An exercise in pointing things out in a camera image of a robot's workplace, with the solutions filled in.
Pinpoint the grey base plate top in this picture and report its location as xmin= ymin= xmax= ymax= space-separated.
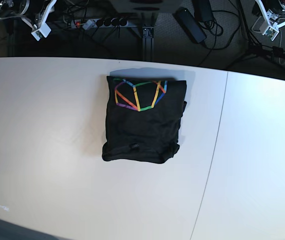
xmin=110 ymin=0 xmax=182 ymax=13

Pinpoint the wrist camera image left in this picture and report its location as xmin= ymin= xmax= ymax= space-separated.
xmin=31 ymin=23 xmax=51 ymax=41

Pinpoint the black T-shirt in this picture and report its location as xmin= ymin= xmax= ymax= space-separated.
xmin=102 ymin=76 xmax=187 ymax=164

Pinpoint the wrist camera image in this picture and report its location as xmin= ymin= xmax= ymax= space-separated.
xmin=259 ymin=22 xmax=280 ymax=41
xmin=31 ymin=23 xmax=51 ymax=41

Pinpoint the grey power strip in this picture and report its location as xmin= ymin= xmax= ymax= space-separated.
xmin=66 ymin=17 xmax=133 ymax=30

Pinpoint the black power brick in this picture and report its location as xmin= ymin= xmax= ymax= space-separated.
xmin=174 ymin=7 xmax=207 ymax=44

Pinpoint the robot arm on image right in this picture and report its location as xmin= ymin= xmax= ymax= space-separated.
xmin=252 ymin=0 xmax=285 ymax=28

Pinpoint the black tripod stand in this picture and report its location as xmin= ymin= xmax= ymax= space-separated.
xmin=225 ymin=0 xmax=285 ymax=71

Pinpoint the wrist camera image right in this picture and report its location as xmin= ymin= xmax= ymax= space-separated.
xmin=259 ymin=22 xmax=280 ymax=41

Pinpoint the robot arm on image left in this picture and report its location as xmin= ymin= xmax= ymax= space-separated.
xmin=0 ymin=0 xmax=57 ymax=31

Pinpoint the aluminium frame post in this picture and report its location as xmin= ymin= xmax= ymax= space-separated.
xmin=141 ymin=13 xmax=156 ymax=62

